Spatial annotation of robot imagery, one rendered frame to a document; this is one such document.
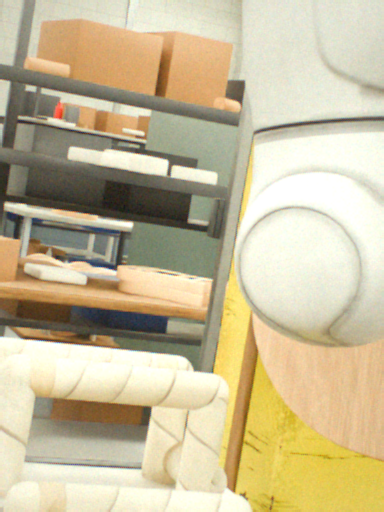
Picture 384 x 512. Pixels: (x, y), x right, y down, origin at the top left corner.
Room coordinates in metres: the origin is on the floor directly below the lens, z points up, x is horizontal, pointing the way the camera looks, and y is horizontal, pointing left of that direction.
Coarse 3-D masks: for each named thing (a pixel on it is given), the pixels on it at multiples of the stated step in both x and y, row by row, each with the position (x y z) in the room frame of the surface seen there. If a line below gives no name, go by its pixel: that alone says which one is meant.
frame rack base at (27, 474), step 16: (32, 464) 1.18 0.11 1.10; (48, 464) 1.19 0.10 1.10; (32, 480) 1.12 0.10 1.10; (48, 480) 1.13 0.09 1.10; (64, 480) 1.14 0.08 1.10; (80, 480) 1.15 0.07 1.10; (96, 480) 1.16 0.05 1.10; (112, 480) 1.17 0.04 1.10; (128, 480) 1.18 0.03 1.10; (144, 480) 1.19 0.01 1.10
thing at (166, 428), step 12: (156, 408) 1.19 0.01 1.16; (168, 408) 1.19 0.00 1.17; (156, 420) 1.19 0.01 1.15; (168, 420) 1.19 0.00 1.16; (180, 420) 1.19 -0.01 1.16; (156, 432) 1.19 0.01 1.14; (168, 432) 1.19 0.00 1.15; (180, 432) 1.20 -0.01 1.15; (156, 444) 1.19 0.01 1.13; (168, 444) 1.19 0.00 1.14; (144, 456) 1.20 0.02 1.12; (156, 456) 1.19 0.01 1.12; (144, 468) 1.20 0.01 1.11; (156, 468) 1.19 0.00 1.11; (156, 480) 1.19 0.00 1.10; (168, 480) 1.19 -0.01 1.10
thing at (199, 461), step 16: (224, 400) 1.12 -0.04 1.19; (192, 416) 1.12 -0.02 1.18; (208, 416) 1.11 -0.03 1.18; (224, 416) 1.12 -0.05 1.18; (192, 432) 1.12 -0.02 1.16; (208, 432) 1.11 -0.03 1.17; (192, 448) 1.12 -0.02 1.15; (208, 448) 1.11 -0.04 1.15; (192, 464) 1.11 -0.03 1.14; (208, 464) 1.12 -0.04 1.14; (192, 480) 1.11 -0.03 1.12; (208, 480) 1.12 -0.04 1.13
